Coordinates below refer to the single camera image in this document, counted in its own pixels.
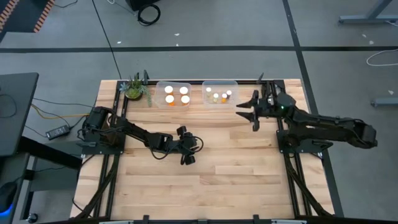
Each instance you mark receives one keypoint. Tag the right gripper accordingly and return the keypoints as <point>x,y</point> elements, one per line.
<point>265,107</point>

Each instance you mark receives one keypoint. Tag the black desk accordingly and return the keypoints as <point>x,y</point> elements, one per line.
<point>15,118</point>

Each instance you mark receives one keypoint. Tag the small amber pill bottle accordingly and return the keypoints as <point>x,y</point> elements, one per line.
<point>224,96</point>

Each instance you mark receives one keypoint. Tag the black table frame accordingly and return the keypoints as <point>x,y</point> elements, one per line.
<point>248,82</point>

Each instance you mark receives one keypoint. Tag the clear plastic bin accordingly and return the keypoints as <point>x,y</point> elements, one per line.
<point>177,95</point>
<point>217,85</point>

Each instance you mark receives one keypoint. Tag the large orange pill bottle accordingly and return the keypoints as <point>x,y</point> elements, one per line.
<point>185,99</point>
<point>168,89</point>
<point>183,90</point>
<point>169,99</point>

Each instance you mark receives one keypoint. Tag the grey desk leg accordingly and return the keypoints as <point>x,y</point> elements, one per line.
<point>367,19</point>

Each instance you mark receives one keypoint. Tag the black equipment box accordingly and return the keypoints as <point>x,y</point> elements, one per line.
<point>136,3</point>

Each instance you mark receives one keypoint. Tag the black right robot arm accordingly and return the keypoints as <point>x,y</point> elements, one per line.
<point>326,124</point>

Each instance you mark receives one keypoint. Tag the potted succulent plant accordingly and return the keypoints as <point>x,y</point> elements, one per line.
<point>133,91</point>

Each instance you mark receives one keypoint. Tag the pale yellow pill bottle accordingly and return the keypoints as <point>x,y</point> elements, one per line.
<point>208,89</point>
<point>215,96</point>

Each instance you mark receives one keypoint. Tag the black power adapter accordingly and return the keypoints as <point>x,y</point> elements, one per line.
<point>57,132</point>

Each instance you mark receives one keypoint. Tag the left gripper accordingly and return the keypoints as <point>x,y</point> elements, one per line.
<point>186,144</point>

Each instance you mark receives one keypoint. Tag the grey desk foot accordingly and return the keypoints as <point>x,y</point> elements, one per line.
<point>385,101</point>

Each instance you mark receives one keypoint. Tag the black caster wheel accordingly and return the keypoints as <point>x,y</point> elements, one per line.
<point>32,217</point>

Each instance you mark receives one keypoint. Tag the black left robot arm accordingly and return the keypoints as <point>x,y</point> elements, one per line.
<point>130,129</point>

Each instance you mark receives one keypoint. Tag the black computer mouse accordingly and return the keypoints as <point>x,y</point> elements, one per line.
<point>7,194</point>

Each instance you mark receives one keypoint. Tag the orange black hazard tape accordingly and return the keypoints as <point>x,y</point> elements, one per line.
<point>7,12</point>
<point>43,15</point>

